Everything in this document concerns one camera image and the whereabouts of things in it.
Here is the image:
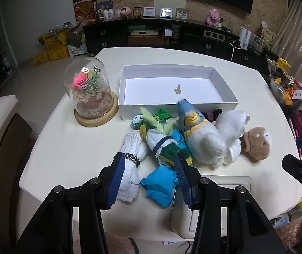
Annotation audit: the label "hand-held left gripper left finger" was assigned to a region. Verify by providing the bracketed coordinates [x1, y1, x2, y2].
[14, 152, 126, 254]

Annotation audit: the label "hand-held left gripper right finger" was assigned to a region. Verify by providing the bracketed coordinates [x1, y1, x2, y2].
[174, 153, 286, 254]

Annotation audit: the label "white towel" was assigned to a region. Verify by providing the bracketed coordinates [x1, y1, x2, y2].
[117, 130, 151, 204]

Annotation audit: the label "turquoise blue cloth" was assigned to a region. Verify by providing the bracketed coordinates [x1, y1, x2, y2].
[140, 128, 194, 208]

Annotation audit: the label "dark bead bracelet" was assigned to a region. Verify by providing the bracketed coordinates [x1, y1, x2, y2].
[124, 153, 141, 168]

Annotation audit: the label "white plush bear blue overalls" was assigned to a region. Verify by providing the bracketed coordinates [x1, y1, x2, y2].
[176, 99, 229, 168]

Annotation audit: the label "light blue lace ribbon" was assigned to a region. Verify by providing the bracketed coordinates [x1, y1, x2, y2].
[130, 114, 143, 130]

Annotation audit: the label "black cloth purple band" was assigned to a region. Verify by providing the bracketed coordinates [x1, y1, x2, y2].
[202, 108, 223, 122]

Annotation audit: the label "green bow hair clip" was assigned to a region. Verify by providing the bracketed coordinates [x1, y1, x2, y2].
[153, 108, 171, 121]

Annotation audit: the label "white fluffy socks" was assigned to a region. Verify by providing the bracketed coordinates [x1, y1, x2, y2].
[216, 110, 250, 164]

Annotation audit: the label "white cardboard box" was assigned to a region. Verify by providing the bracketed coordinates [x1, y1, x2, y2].
[118, 65, 239, 121]

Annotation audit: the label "yellow plastic toy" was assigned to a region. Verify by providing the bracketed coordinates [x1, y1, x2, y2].
[276, 58, 291, 70]

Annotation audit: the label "glass dome with rainbow rose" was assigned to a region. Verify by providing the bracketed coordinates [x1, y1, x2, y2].
[64, 57, 120, 127]

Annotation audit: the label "white brown chair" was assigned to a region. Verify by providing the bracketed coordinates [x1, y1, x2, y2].
[0, 95, 34, 233]

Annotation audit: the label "beige curtain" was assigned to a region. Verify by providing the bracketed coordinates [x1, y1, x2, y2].
[270, 0, 302, 90]

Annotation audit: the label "set of glass bottles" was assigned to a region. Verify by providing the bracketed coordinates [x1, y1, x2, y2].
[250, 36, 265, 56]

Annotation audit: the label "white appliance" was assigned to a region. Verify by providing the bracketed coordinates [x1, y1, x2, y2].
[239, 28, 252, 49]

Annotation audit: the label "white plastic basket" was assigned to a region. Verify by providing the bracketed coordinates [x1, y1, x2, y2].
[68, 46, 88, 57]

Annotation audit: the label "yellow plastic crate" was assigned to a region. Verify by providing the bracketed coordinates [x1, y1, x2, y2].
[32, 53, 49, 64]
[44, 33, 67, 49]
[46, 46, 69, 60]

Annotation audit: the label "brown box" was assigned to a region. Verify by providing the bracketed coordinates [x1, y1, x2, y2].
[128, 35, 163, 47]

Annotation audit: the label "black television cabinet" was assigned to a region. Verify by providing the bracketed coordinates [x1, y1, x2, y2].
[82, 18, 281, 70]

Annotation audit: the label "green flat device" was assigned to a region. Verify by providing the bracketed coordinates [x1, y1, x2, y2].
[128, 26, 159, 35]

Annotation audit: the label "dark jar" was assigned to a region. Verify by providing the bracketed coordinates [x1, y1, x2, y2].
[171, 24, 182, 40]

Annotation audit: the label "blue white carton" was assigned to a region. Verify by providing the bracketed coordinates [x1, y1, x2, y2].
[0, 50, 15, 75]

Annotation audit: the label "pink plush toy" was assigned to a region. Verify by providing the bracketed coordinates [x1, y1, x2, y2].
[206, 8, 221, 26]

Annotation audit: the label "row of white bottles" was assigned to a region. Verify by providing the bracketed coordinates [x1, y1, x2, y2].
[98, 8, 121, 20]

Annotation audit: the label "pink round vase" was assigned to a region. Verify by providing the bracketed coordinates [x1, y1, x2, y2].
[120, 6, 133, 18]

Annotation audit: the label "red gold poster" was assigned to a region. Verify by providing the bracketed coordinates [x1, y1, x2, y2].
[73, 0, 97, 22]

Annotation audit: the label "blue picture box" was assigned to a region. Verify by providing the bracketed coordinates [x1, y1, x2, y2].
[96, 1, 113, 20]

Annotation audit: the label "white board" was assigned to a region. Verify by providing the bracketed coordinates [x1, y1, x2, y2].
[154, 0, 186, 12]

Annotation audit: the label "white cable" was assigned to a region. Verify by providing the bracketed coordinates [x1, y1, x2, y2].
[230, 40, 242, 62]

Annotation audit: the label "silver switch panel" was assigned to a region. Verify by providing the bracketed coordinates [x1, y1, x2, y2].
[203, 30, 227, 41]

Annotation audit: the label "wooden photo frame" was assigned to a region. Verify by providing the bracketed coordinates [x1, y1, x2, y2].
[175, 8, 188, 21]

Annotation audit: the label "silver photo frame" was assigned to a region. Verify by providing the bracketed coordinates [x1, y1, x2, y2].
[160, 7, 173, 19]

